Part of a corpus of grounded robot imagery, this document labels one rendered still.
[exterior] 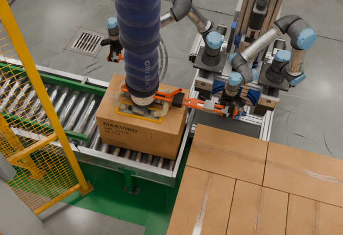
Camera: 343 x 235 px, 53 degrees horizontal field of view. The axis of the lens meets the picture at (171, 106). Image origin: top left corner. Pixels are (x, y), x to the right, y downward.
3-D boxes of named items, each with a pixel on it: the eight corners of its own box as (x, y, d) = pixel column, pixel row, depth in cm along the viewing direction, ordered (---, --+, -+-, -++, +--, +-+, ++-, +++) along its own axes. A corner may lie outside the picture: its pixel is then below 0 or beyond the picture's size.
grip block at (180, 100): (170, 106, 238) (170, 101, 233) (173, 95, 244) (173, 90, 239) (181, 108, 237) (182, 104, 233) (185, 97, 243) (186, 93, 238)
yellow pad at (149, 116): (114, 113, 245) (114, 109, 241) (119, 102, 251) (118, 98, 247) (161, 124, 242) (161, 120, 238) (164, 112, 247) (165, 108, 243)
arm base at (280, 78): (266, 65, 264) (270, 56, 255) (286, 70, 261) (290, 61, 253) (263, 80, 255) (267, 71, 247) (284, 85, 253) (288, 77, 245)
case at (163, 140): (102, 142, 277) (94, 115, 244) (118, 103, 299) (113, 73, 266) (175, 160, 270) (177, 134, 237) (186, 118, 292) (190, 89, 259)
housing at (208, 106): (202, 111, 237) (202, 107, 233) (204, 103, 240) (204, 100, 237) (212, 113, 236) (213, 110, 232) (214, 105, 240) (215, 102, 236)
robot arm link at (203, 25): (207, 46, 262) (169, 3, 220) (202, 32, 270) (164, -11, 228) (221, 37, 258) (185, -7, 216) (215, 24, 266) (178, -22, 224)
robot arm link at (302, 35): (293, 67, 248) (304, 14, 200) (306, 82, 240) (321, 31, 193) (278, 75, 247) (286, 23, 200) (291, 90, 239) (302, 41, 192)
